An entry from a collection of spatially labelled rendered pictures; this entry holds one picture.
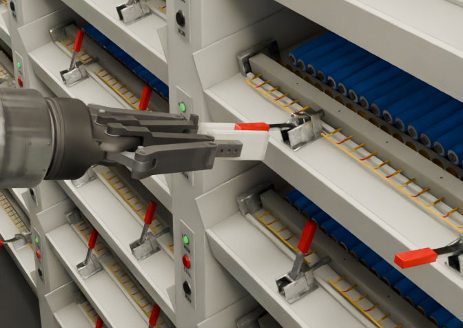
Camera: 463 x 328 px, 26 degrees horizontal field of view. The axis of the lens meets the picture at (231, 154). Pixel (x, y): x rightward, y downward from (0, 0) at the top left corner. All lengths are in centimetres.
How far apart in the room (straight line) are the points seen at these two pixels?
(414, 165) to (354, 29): 14
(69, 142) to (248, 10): 37
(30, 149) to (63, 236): 114
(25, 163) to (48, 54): 97
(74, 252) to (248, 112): 89
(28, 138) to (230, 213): 47
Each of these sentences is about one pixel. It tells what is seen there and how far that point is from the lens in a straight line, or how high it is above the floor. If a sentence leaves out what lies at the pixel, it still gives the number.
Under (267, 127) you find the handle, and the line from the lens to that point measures 102.
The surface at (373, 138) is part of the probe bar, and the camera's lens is 99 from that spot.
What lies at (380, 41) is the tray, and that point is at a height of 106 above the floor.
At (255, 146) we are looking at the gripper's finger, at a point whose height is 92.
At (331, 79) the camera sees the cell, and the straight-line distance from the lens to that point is 111.
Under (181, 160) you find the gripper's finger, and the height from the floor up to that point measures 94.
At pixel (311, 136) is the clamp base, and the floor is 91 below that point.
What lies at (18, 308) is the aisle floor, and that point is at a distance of 239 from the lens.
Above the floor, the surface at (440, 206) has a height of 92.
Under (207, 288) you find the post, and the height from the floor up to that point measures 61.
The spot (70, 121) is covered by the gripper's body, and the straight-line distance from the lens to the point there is 89.
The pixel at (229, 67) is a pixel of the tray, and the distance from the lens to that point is 119.
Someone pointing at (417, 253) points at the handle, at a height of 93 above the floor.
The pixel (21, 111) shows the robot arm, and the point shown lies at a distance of 87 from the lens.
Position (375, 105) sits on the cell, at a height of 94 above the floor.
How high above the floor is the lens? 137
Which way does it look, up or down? 27 degrees down
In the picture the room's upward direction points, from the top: straight up
